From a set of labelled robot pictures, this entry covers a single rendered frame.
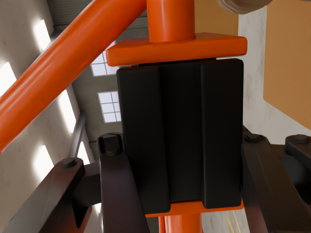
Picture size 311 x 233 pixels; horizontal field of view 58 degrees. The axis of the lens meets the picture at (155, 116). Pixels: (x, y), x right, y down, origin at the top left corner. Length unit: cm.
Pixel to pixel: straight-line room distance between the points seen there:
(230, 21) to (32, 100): 187
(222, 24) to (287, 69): 167
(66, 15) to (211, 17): 732
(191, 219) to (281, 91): 21
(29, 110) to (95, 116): 1041
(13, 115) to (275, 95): 27
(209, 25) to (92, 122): 911
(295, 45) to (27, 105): 24
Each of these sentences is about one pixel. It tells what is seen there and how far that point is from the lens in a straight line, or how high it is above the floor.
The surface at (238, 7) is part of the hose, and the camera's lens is 20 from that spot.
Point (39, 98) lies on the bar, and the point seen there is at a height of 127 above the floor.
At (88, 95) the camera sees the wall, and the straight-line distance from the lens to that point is 1008.
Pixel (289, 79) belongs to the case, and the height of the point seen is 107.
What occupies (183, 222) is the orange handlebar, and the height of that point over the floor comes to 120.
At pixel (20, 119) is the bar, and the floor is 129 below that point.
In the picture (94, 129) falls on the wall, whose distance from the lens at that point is 1097.
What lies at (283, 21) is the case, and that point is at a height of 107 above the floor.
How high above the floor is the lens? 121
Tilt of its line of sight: level
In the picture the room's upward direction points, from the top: 96 degrees counter-clockwise
